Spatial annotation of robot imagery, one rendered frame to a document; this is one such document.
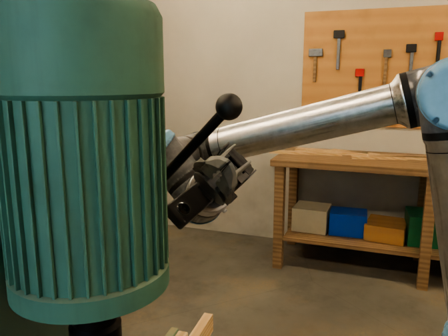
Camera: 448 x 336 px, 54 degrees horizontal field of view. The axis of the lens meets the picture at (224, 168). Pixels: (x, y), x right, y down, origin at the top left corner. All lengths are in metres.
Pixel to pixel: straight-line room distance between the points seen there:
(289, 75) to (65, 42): 3.44
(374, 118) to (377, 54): 2.76
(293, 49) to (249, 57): 0.38
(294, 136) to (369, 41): 2.77
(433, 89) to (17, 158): 0.62
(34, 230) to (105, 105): 0.13
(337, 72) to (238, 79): 0.85
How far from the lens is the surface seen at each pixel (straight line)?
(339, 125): 0.96
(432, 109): 0.79
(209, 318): 0.97
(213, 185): 0.74
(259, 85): 3.85
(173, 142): 0.95
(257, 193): 3.99
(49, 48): 0.41
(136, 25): 0.43
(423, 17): 3.72
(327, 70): 3.72
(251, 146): 1.00
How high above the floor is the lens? 1.43
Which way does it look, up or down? 12 degrees down
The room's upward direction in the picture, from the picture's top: straight up
